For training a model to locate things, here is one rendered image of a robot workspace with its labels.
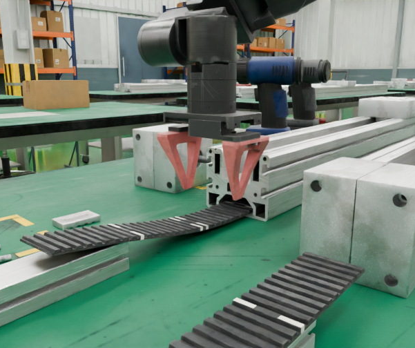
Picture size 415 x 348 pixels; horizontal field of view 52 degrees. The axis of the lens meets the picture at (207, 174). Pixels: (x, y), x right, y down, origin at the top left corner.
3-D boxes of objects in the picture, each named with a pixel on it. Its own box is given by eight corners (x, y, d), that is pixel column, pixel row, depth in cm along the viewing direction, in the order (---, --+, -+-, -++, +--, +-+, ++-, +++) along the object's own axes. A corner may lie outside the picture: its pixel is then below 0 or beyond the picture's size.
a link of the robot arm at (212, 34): (214, 3, 43) (247, 9, 47) (168, 9, 48) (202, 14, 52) (214, 72, 45) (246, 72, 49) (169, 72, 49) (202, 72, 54)
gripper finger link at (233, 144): (222, 186, 55) (222, 114, 53) (268, 196, 51) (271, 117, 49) (186, 198, 50) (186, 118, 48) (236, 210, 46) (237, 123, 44)
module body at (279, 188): (267, 221, 54) (269, 155, 52) (206, 206, 60) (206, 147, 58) (425, 143, 114) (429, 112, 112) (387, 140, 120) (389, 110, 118)
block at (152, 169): (187, 196, 65) (186, 134, 63) (134, 185, 71) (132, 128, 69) (224, 183, 73) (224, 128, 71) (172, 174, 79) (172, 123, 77)
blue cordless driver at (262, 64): (295, 162, 90) (301, 55, 85) (206, 157, 96) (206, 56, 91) (299, 155, 97) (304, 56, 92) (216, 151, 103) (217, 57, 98)
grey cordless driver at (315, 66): (319, 148, 107) (324, 58, 102) (247, 142, 116) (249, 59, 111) (327, 144, 113) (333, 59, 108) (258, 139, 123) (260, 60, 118)
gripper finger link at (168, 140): (192, 180, 58) (191, 112, 56) (234, 189, 54) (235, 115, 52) (156, 190, 53) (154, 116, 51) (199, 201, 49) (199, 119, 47)
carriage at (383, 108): (405, 131, 95) (408, 100, 93) (356, 128, 102) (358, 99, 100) (423, 125, 107) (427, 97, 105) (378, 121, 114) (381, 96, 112)
